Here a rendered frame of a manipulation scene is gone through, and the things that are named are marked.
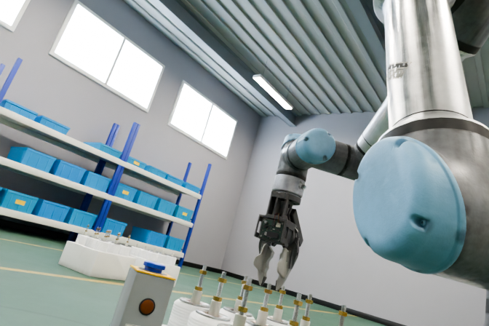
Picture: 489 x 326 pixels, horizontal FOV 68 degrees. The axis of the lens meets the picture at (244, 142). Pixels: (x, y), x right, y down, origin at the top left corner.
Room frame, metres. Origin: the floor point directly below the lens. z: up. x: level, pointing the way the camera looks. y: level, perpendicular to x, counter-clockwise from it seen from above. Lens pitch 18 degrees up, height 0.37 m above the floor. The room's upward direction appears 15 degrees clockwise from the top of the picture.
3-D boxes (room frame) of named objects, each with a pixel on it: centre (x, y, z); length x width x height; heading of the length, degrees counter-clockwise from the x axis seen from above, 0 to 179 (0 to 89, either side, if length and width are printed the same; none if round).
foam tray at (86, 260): (3.10, 0.87, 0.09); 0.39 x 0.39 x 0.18; 56
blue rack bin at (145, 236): (6.41, 1.15, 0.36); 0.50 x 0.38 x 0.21; 49
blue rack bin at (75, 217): (5.39, 2.06, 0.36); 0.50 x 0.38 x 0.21; 51
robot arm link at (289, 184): (0.87, -0.14, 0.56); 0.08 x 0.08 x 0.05
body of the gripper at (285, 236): (0.86, -0.13, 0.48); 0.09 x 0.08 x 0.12; 148
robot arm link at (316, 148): (0.77, -0.16, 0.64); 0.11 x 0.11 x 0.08; 8
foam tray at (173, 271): (3.57, 0.54, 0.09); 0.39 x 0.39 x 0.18; 52
